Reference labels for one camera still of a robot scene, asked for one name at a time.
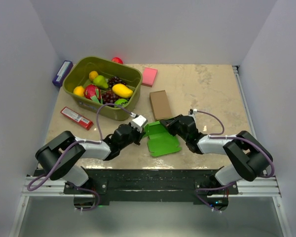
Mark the green pear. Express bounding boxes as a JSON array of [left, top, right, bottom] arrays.
[[93, 75, 109, 89]]

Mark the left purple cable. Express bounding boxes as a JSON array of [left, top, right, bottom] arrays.
[[27, 103, 138, 192]]

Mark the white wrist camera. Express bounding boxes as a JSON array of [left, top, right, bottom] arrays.
[[130, 115, 148, 133], [188, 109, 198, 117]]

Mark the purple blue box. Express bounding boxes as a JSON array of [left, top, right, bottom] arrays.
[[52, 60, 73, 88]]

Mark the pink box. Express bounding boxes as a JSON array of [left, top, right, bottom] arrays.
[[142, 67, 158, 87]]

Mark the brown cardboard box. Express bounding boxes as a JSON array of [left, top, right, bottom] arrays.
[[149, 90, 172, 121]]

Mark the green paper box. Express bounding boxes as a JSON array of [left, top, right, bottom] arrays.
[[144, 121, 182, 158]]

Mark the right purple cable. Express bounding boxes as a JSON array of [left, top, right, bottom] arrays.
[[196, 109, 275, 178]]

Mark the dark red grapes front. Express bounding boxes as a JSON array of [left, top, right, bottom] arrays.
[[101, 90, 120, 104]]

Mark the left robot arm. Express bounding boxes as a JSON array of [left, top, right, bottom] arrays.
[[35, 121, 145, 194]]

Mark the red apple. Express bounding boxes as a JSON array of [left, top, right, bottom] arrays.
[[111, 57, 123, 64]]

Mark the yellow lemon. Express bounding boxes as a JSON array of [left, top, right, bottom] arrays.
[[73, 86, 85, 97]]

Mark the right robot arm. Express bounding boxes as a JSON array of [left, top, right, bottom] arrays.
[[160, 115, 275, 194]]

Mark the yellow mango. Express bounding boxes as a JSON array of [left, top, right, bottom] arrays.
[[112, 83, 133, 99]]

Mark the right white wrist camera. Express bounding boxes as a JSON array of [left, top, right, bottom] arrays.
[[188, 109, 198, 117]]

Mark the small orange fruit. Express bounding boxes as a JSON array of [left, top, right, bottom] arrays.
[[89, 71, 99, 81]]

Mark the purple cable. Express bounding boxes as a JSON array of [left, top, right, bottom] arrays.
[[27, 103, 138, 192], [196, 109, 275, 178]]

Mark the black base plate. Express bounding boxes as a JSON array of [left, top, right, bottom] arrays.
[[63, 167, 238, 206]]

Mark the olive green plastic bin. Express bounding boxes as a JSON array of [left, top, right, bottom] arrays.
[[63, 56, 142, 112]]

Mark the aluminium frame rail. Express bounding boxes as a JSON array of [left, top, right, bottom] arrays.
[[21, 176, 93, 198]]

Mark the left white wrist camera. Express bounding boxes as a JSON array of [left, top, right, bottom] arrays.
[[130, 115, 148, 133]]

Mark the dark purple grapes back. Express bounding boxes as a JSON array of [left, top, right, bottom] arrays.
[[108, 76, 126, 89]]

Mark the green round fruit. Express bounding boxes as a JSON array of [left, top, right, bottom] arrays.
[[114, 98, 128, 108]]

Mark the red rectangular box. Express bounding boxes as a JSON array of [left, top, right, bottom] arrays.
[[61, 107, 94, 130]]

